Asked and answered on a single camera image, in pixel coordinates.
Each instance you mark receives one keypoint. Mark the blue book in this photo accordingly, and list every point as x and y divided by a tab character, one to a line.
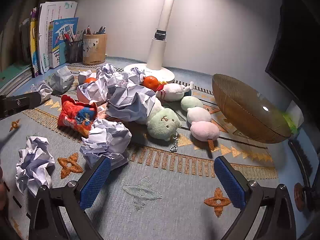
56	42

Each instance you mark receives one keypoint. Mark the pile of papers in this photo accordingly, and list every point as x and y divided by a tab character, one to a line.
130	100

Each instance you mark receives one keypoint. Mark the black monitor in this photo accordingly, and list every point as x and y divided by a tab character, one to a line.
300	55

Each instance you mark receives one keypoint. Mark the yellow and purple book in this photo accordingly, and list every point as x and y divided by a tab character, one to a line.
33	42

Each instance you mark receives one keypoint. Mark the white desk lamp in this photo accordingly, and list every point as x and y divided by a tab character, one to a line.
160	55

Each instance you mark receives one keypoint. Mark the grey standing book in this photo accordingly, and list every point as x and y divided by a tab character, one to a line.
25	42

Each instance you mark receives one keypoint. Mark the pink card box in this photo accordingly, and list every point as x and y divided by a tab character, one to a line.
102	115

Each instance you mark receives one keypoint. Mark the white cat plush toy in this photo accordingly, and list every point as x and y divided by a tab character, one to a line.
172	91

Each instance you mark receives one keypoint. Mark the orange tangerine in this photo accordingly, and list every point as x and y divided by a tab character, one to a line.
90	80
150	83

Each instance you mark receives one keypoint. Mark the red plush toy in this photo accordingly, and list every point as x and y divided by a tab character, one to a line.
72	115

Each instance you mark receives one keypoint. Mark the stack of flat books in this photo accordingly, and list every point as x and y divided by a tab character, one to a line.
12	75

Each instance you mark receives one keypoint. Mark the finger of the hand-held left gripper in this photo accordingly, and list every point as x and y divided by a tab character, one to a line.
22	102

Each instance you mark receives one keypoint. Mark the bunch of dark pens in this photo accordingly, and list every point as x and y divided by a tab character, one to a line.
100	30

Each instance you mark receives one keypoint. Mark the brown ribbed glass bowl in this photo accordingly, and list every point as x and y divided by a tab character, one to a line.
250	115

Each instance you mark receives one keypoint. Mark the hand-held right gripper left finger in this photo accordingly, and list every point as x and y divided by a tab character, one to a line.
96	182

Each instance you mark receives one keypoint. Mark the dango skewer plush toy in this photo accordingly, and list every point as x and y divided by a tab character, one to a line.
200	115

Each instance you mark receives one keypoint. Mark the bunch of coloured pencils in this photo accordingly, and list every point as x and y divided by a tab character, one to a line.
71	36

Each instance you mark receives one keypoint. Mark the row of upright books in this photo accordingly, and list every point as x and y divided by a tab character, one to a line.
50	12

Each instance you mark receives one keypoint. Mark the green plush toy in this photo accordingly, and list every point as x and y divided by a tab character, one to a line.
162	125

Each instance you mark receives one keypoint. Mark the patterned blue table mat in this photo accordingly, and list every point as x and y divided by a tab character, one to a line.
175	217

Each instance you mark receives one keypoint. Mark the black mesh pen holder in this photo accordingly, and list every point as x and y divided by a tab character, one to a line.
73	52

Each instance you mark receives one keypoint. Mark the green and white packet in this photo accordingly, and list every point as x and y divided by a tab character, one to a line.
291	123

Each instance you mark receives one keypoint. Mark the bamboo pen holder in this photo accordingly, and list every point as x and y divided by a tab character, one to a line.
96	52

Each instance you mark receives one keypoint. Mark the light blue small booklet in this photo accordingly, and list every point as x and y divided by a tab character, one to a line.
63	53

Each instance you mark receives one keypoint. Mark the white paper ball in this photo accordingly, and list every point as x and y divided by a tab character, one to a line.
45	91
35	165
107	135

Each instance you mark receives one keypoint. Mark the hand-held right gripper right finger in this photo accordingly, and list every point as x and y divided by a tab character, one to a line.
230	182

